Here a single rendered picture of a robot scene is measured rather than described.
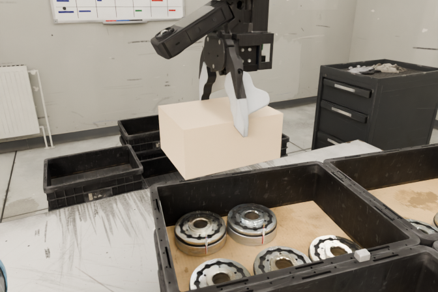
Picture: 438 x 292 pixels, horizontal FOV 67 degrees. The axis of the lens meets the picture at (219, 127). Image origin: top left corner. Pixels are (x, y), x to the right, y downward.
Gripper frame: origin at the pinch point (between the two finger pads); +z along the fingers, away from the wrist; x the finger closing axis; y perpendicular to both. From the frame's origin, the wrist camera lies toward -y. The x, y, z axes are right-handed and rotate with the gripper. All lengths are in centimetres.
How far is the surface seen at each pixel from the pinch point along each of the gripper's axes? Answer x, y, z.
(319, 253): -10.1, 15.3, 23.8
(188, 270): -0.7, -6.1, 27.0
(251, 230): 0.6, 7.6, 23.8
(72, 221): 43, -25, 40
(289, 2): 287, 228, -19
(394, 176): 3, 52, 24
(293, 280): -18.1, 2.6, 17.0
